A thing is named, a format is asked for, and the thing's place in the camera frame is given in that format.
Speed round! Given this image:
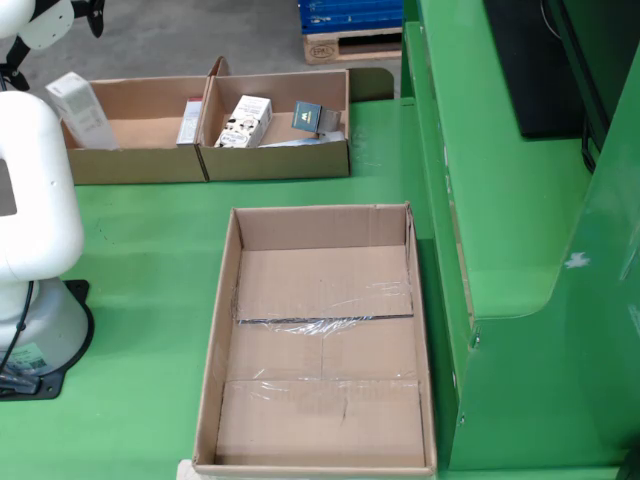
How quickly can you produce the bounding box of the slim white pink box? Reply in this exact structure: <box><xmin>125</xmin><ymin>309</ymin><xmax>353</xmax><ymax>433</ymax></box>
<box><xmin>175</xmin><ymin>97</ymin><xmax>205</xmax><ymax>147</ymax></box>

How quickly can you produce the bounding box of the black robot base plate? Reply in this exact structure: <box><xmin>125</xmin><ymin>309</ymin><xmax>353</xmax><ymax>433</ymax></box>
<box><xmin>0</xmin><ymin>279</ymin><xmax>96</xmax><ymax>401</ymax></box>

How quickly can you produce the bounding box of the wooden pallet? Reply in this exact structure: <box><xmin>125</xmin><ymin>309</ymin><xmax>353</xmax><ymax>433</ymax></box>
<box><xmin>302</xmin><ymin>27</ymin><xmax>404</xmax><ymax>66</ymax></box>

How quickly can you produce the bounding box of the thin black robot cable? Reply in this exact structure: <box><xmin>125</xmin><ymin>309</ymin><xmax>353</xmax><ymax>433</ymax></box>
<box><xmin>0</xmin><ymin>279</ymin><xmax>36</xmax><ymax>374</ymax></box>

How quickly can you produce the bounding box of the small blue logo box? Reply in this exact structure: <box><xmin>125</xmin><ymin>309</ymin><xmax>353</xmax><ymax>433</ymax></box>
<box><xmin>290</xmin><ymin>99</ymin><xmax>344</xmax><ymax>135</ymax></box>

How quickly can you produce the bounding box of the white box black spot print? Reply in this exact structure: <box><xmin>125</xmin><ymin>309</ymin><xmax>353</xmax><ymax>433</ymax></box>
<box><xmin>213</xmin><ymin>94</ymin><xmax>274</xmax><ymax>150</ymax></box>

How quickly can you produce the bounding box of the tall white product box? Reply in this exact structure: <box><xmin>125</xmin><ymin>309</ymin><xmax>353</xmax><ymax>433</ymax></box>
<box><xmin>44</xmin><ymin>71</ymin><xmax>121</xmax><ymax>151</ymax></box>

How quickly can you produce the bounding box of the large shallow cardboard tray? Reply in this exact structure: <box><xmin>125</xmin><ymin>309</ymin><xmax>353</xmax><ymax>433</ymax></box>
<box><xmin>192</xmin><ymin>201</ymin><xmax>439</xmax><ymax>476</ymax></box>

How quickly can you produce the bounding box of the black cabinet cable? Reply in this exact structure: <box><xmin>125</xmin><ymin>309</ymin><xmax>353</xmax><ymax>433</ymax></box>
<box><xmin>581</xmin><ymin>124</ymin><xmax>600</xmax><ymax>175</ymax></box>

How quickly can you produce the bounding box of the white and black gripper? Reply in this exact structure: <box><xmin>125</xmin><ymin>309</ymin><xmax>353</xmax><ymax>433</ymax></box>
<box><xmin>0</xmin><ymin>0</ymin><xmax>107</xmax><ymax>93</ymax></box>

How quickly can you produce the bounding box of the open brown cardboard box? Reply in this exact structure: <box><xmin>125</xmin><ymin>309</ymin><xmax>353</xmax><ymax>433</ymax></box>
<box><xmin>59</xmin><ymin>74</ymin><xmax>211</xmax><ymax>187</ymax></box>
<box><xmin>197</xmin><ymin>56</ymin><xmax>352</xmax><ymax>182</ymax></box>

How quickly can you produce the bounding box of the green metal cabinet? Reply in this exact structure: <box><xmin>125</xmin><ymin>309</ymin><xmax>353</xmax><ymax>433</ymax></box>
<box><xmin>399</xmin><ymin>0</ymin><xmax>640</xmax><ymax>472</ymax></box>

